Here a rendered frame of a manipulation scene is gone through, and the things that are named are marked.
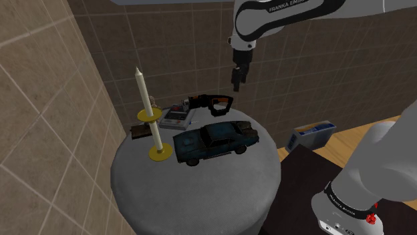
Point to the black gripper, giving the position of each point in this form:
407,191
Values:
242,58

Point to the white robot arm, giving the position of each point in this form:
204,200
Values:
374,166

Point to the black and orange power tool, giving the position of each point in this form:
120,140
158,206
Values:
216,104

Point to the dark blue toy car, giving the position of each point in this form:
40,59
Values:
211,140

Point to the grey flat electronic device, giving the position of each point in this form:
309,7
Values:
176,118

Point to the small tan figure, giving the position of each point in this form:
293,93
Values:
154,102

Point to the blue and white box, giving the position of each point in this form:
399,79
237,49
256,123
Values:
311,135

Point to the white candle on yellow holder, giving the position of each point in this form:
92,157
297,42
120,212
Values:
143,94

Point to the dark brown flat box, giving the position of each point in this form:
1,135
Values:
140,131

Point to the grey round pouf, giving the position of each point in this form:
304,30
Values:
198,188

